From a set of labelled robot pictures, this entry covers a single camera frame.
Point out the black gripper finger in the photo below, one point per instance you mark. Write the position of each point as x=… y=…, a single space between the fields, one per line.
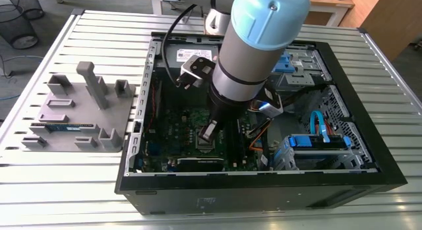
x=209 y=131

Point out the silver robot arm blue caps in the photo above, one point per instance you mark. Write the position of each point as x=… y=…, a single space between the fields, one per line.
x=251 y=42

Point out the CPU socket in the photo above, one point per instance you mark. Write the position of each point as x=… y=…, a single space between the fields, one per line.
x=208 y=148

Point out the green motherboard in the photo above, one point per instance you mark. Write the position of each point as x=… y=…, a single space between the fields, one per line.
x=184 y=121

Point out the black RAM slot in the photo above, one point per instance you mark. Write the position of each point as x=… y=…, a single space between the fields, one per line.
x=241 y=146
x=232 y=148

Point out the black graphics card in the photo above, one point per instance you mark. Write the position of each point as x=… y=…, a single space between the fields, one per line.
x=197 y=165

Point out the grey power supply unit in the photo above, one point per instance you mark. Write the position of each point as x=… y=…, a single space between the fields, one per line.
x=181 y=94

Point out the blue plastic disk carrier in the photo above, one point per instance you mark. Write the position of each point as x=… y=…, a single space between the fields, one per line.
x=286 y=57
x=285 y=66

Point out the white power supply label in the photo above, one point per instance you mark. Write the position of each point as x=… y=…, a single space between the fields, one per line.
x=195 y=53

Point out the hard disk in blue carrier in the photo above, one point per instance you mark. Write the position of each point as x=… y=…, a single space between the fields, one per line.
x=300 y=141

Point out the grey metal drive cage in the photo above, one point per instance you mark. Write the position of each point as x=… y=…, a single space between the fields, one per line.
x=302 y=79

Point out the black PC case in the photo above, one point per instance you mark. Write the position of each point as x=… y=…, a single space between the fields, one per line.
x=231 y=195

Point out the grey metal disk bay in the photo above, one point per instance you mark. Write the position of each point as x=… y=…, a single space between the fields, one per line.
x=322 y=152

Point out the grey parts rack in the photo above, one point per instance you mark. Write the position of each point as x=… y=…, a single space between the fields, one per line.
x=85 y=116

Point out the RAM stick blue label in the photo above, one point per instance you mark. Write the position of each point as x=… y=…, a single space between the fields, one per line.
x=63 y=128

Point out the wooden desk white legs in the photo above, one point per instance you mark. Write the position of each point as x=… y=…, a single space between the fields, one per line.
x=329 y=2

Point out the wooden cabinet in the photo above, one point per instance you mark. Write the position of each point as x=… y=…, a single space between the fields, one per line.
x=392 y=22

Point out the black mesh wastebasket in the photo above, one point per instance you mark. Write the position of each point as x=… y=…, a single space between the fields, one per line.
x=16 y=27
x=35 y=14

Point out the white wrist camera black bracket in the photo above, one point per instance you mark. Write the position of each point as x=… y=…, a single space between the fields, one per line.
x=189 y=66

